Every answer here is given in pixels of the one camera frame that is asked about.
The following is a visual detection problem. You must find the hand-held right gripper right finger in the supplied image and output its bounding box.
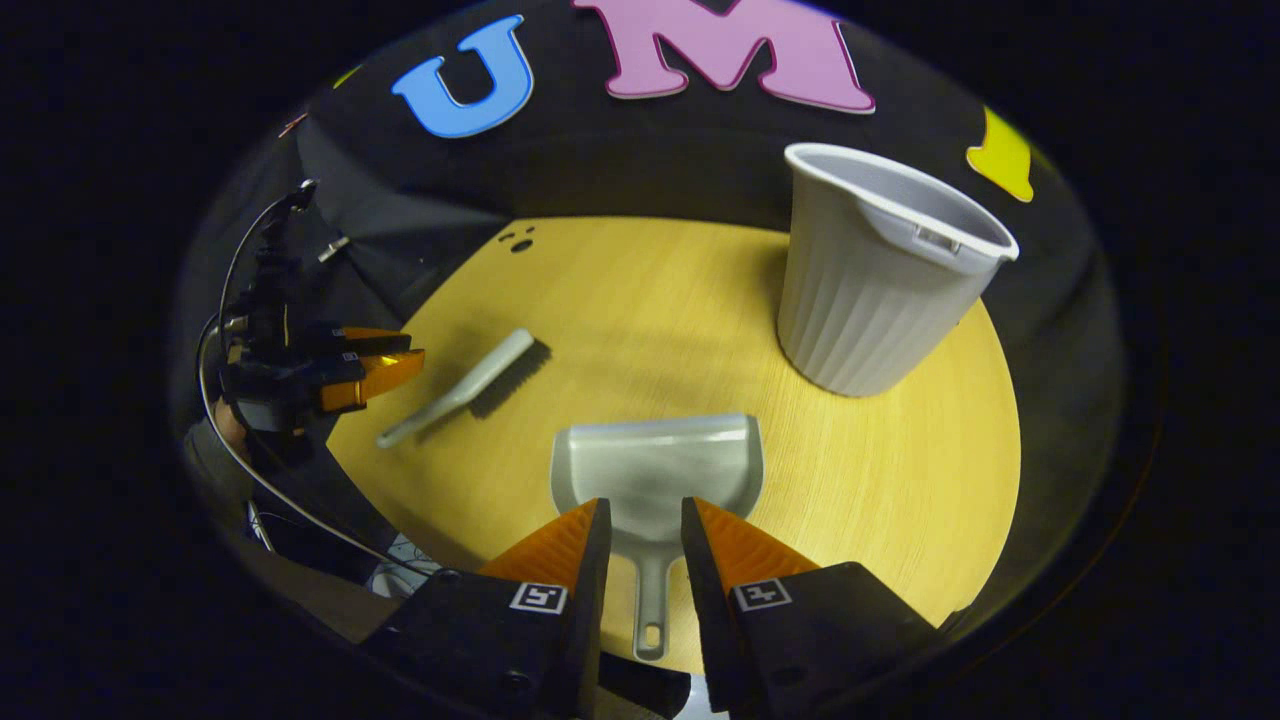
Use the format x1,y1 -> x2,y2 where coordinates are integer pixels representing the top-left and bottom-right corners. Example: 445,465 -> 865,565
681,496 -> 946,720

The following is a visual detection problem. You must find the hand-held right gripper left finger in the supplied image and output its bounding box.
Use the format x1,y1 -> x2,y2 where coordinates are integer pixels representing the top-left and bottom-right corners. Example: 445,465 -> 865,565
362,497 -> 613,720

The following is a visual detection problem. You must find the small grey broom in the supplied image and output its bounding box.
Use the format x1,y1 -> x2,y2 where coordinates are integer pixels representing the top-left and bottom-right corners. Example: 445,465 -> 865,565
376,328 -> 553,450

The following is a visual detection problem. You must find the white plastic dustpan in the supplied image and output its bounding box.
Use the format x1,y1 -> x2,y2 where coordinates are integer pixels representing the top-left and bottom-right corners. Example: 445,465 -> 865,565
550,414 -> 766,663

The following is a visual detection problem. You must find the white ribbed garbage bin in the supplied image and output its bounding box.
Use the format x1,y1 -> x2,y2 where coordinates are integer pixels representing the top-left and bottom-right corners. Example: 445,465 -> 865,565
777,142 -> 1021,398

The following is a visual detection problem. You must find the black backdrop cloth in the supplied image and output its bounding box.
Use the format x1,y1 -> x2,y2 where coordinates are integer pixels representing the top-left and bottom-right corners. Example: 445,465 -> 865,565
170,0 -> 1121,561

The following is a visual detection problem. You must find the thin grey cable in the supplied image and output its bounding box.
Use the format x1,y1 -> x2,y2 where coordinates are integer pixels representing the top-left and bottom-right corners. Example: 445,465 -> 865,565
197,185 -> 441,579

